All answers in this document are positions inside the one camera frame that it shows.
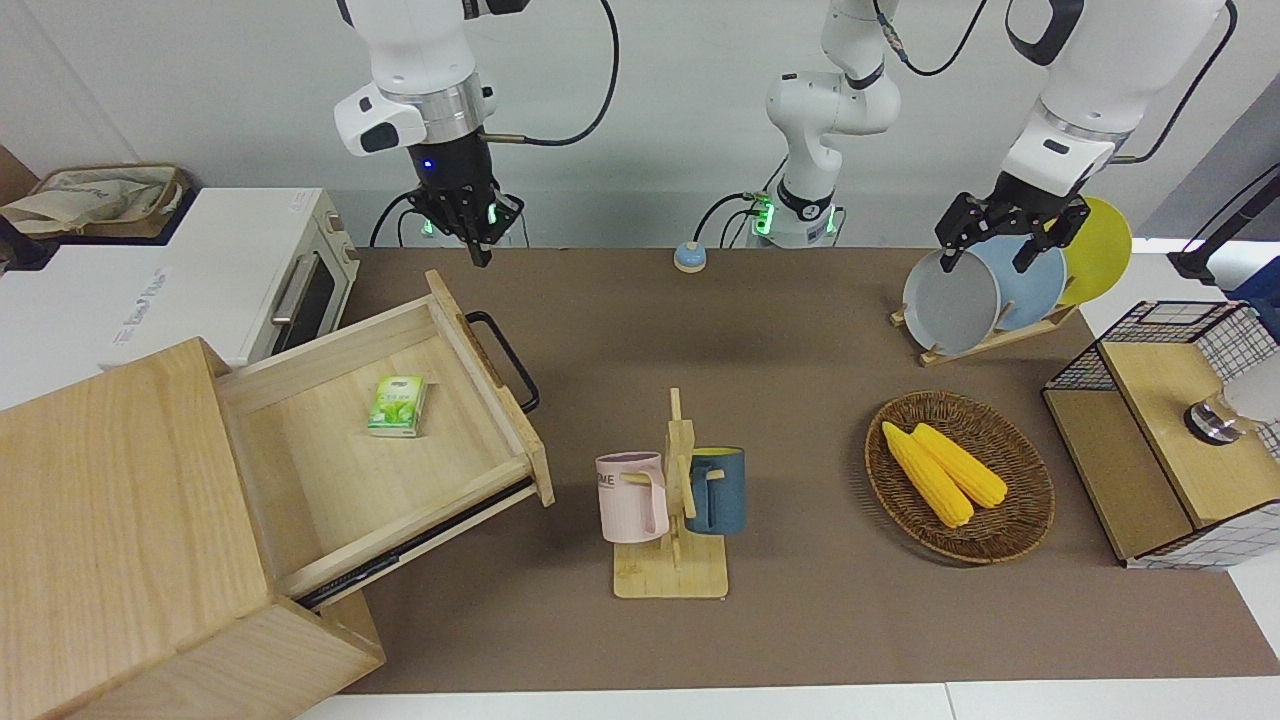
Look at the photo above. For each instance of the pink mug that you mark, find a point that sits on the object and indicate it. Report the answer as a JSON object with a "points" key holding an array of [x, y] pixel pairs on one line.
{"points": [[625, 500]]}

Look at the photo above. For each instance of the white paper bag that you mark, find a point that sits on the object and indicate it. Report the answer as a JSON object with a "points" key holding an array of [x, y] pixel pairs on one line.
{"points": [[80, 200]]}

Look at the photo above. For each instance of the light wooden cabinet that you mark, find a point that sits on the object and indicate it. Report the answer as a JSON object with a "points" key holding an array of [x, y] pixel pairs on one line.
{"points": [[110, 520]]}

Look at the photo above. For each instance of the beige bag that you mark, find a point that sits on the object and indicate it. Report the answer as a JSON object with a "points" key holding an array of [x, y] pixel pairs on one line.
{"points": [[170, 205]]}

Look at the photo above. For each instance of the grey plate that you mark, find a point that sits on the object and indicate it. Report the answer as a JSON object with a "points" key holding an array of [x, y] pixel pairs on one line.
{"points": [[950, 305]]}

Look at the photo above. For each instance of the yellow plate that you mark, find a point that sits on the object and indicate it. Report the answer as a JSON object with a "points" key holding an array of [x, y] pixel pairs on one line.
{"points": [[1100, 255]]}

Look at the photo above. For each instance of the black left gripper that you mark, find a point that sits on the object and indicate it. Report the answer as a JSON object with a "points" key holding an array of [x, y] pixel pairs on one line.
{"points": [[1025, 200]]}

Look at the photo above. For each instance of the green tissue pack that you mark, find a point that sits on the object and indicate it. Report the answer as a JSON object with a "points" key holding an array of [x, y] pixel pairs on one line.
{"points": [[397, 405]]}

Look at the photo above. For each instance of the dark blue mug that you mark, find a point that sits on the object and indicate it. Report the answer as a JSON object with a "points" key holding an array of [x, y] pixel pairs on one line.
{"points": [[725, 495]]}

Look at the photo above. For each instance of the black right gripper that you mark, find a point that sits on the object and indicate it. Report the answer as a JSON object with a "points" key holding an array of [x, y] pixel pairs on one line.
{"points": [[455, 175]]}

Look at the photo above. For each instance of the white toaster oven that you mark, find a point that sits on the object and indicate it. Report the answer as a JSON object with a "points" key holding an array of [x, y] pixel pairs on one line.
{"points": [[240, 250]]}

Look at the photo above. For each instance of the brown wicker basket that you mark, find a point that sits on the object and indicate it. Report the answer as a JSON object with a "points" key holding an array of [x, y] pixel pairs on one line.
{"points": [[1010, 530]]}

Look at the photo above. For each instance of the yellow corn cob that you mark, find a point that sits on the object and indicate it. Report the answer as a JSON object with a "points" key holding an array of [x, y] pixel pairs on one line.
{"points": [[965, 468], [930, 480]]}

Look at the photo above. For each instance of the small blue round button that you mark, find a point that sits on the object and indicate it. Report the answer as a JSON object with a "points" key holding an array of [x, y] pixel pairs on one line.
{"points": [[689, 258]]}

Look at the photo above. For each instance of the light wooden drawer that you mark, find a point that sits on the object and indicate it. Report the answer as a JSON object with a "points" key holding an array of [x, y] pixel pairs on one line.
{"points": [[330, 490]]}

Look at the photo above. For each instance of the wooden mug tree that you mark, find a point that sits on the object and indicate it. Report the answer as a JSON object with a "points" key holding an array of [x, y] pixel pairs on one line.
{"points": [[670, 575]]}

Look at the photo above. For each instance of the blue box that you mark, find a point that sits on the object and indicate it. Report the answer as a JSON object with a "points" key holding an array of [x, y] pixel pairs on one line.
{"points": [[1262, 310]]}

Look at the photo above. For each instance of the wooden plate rack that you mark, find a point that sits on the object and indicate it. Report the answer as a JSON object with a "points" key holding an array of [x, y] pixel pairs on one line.
{"points": [[1000, 340]]}

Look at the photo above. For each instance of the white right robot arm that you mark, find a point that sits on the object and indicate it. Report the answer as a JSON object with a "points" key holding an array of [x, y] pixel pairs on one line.
{"points": [[420, 50]]}

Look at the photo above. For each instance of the light blue plate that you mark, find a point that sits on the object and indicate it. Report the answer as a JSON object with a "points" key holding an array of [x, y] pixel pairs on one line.
{"points": [[1030, 290]]}

